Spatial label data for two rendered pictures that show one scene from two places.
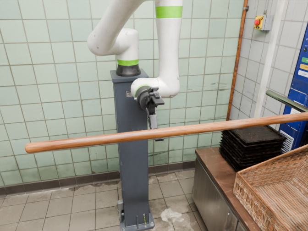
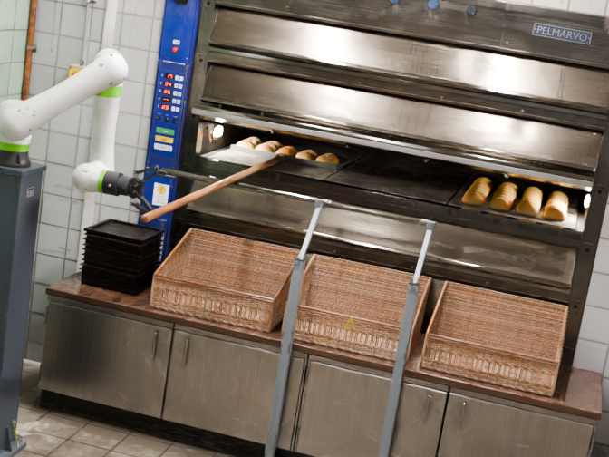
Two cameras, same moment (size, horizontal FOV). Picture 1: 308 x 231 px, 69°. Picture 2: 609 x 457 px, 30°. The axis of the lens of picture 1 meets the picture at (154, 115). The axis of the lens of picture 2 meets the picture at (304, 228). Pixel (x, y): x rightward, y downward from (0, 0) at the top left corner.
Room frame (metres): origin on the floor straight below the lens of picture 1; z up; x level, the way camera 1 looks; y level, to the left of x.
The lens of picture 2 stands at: (-1.55, 3.59, 2.07)
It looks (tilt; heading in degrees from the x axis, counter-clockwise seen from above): 12 degrees down; 295
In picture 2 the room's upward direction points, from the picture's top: 9 degrees clockwise
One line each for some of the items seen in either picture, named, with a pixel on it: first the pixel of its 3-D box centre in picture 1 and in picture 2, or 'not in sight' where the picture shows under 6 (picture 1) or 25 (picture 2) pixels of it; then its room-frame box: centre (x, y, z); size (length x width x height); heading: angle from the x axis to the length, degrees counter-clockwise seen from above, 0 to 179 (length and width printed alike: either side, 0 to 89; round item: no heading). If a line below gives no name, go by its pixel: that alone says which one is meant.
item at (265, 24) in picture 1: (262, 22); (80, 76); (1.73, -0.77, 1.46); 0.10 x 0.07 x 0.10; 12
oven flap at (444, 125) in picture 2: not in sight; (395, 114); (0.27, -1.14, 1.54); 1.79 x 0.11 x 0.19; 12
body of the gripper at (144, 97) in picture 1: (150, 104); (131, 187); (0.84, 0.02, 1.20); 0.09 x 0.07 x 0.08; 12
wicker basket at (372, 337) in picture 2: not in sight; (358, 306); (0.19, -0.88, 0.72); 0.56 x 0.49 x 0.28; 14
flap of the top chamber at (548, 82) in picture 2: not in sight; (405, 56); (0.27, -1.14, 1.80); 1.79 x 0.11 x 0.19; 12
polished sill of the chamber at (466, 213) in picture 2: not in sight; (381, 197); (0.28, -1.16, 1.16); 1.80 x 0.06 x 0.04; 12
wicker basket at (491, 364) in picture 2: not in sight; (496, 335); (-0.40, -1.01, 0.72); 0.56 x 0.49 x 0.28; 12
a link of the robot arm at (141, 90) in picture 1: (147, 97); (114, 183); (0.91, 0.03, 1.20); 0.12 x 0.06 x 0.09; 102
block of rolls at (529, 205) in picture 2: not in sight; (517, 198); (-0.20, -1.69, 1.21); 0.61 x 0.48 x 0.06; 102
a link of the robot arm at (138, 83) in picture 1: (144, 90); (91, 178); (1.01, 0.04, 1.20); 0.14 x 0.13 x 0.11; 12
